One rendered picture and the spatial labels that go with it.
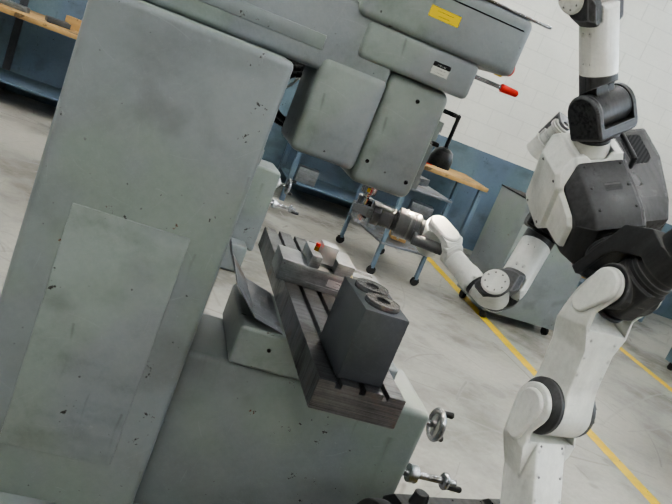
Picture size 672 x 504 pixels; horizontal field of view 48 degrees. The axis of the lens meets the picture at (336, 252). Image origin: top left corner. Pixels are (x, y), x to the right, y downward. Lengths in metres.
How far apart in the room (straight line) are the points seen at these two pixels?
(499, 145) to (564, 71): 1.15
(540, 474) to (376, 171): 0.91
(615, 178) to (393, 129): 0.60
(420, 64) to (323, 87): 0.27
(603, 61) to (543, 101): 7.76
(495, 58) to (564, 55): 7.57
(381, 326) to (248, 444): 0.70
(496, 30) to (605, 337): 0.85
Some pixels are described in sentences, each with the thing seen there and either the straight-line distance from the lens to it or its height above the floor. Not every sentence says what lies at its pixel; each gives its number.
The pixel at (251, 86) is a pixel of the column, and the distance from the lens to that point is 1.92.
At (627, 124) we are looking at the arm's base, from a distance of 2.02.
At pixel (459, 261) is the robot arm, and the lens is 2.21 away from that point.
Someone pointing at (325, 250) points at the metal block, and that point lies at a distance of 2.42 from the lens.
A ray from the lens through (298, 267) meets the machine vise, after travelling 2.38.
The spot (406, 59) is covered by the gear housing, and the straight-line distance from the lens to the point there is 2.10.
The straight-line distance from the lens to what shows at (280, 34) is 2.04.
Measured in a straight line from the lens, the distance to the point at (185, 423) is 2.30.
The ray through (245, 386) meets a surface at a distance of 2.25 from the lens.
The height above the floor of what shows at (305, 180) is 0.27.
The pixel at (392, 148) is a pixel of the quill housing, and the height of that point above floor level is 1.44.
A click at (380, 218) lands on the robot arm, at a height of 1.23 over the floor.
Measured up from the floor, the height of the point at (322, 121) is 1.44.
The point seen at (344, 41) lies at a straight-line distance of 2.07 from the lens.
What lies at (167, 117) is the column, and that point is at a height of 1.33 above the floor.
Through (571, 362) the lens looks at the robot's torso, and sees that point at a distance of 1.96.
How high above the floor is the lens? 1.62
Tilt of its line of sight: 14 degrees down
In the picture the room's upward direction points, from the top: 22 degrees clockwise
